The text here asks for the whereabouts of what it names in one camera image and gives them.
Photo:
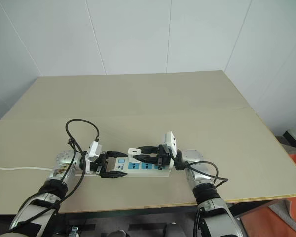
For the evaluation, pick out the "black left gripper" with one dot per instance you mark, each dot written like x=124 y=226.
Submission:
x=99 y=164

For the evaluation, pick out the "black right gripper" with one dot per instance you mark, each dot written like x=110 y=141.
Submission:
x=164 y=158

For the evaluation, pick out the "white charger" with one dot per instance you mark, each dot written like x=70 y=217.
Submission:
x=134 y=150

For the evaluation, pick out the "white power strip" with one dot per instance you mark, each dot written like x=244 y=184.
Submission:
x=143 y=172

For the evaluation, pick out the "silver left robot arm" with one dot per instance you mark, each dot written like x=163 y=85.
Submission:
x=64 y=163

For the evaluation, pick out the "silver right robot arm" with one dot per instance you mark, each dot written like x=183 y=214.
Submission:
x=199 y=170

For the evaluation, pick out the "dark rounded shape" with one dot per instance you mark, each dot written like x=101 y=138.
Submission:
x=118 y=234

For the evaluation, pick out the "small metal clamp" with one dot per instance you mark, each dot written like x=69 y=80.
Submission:
x=74 y=232

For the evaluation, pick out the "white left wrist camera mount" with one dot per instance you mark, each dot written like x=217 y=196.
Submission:
x=93 y=150

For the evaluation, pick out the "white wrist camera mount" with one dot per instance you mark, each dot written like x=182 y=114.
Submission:
x=171 y=140
x=93 y=150

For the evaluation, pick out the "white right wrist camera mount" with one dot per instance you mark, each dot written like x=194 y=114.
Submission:
x=171 y=140

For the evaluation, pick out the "black table frame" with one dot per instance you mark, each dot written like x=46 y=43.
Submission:
x=128 y=214

